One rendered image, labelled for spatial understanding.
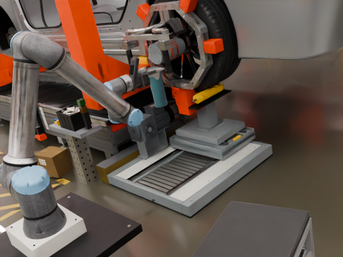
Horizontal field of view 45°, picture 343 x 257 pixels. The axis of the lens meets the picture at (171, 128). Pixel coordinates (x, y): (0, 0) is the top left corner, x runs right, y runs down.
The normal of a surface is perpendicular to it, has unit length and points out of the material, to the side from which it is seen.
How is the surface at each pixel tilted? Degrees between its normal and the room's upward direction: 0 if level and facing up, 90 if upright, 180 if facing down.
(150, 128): 90
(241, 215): 0
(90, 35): 90
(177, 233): 0
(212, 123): 90
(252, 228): 0
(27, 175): 9
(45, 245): 90
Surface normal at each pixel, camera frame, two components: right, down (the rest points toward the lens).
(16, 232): -0.14, -0.90
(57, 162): 0.81, 0.06
